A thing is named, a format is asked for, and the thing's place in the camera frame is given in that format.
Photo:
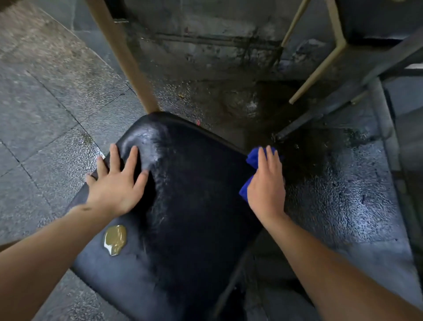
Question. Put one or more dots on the person's right hand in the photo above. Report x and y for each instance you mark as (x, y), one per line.
(266, 193)

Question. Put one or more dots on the person's left hand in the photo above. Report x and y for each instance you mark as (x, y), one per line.
(114, 193)

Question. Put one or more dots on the person's left thumb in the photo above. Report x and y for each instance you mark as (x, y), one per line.
(141, 183)

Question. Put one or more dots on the person's right middle finger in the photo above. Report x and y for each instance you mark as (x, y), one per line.
(270, 158)

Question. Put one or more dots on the person's left little finger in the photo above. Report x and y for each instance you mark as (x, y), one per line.
(90, 179)

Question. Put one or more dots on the person's left middle finger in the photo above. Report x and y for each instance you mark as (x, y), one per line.
(114, 158)

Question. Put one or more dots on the blue cleaning cloth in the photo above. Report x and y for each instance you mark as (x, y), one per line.
(252, 159)

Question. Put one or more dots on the black padded chair seat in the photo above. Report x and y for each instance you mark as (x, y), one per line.
(191, 211)

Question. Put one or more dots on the person's right forearm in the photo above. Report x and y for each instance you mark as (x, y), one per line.
(330, 274)

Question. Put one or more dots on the person's left forearm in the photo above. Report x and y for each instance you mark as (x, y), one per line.
(43, 258)

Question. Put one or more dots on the yellowish brown liquid spill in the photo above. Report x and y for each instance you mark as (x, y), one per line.
(115, 239)

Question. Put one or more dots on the thick beige table leg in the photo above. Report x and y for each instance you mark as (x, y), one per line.
(124, 54)

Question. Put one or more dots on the grey metal beam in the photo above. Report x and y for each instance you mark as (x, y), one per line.
(357, 84)

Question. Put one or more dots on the thin beige metal rod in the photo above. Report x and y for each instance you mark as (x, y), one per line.
(295, 23)

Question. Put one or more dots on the bent beige metal frame leg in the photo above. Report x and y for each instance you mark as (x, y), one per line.
(325, 62)

